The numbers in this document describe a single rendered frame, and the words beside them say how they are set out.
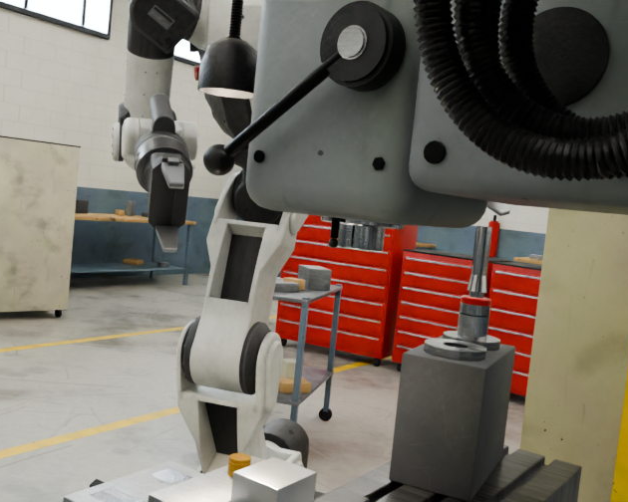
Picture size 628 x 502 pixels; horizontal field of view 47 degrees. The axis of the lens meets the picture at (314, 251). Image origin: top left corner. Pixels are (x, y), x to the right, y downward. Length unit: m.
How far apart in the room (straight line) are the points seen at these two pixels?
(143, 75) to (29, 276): 5.58
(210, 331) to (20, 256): 5.54
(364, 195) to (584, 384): 1.90
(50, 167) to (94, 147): 3.14
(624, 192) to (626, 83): 0.07
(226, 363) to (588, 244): 1.38
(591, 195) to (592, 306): 1.90
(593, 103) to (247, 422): 1.06
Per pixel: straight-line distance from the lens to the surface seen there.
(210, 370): 1.42
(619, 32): 0.55
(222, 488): 0.72
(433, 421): 1.04
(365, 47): 0.61
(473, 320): 1.15
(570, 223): 2.44
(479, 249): 1.15
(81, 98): 9.93
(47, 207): 6.95
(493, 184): 0.56
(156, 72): 1.45
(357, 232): 0.72
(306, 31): 0.68
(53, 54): 9.72
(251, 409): 1.43
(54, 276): 7.05
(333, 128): 0.65
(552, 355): 2.47
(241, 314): 1.41
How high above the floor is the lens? 1.32
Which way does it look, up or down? 4 degrees down
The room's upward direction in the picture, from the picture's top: 6 degrees clockwise
